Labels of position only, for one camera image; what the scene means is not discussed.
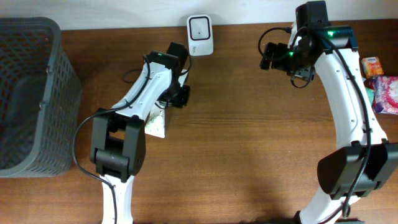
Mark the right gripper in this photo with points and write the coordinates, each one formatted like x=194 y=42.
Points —
x=277 y=50

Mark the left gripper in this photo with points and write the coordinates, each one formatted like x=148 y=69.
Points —
x=180 y=99

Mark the white floral tube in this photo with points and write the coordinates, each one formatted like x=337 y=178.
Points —
x=155 y=125

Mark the red purple tissue pack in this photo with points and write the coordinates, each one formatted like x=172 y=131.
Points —
x=385 y=96

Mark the small teal gum box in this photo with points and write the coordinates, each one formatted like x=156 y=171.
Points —
x=370 y=93

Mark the orange small tissue pack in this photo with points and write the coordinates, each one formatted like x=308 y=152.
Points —
x=372 y=67

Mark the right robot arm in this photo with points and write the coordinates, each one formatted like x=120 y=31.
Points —
x=364 y=158

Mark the grey plastic mesh basket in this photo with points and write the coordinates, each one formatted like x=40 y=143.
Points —
x=40 y=99

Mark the white barcode scanner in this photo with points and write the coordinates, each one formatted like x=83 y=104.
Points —
x=200 y=35

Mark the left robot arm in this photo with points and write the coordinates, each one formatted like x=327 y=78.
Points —
x=118 y=142

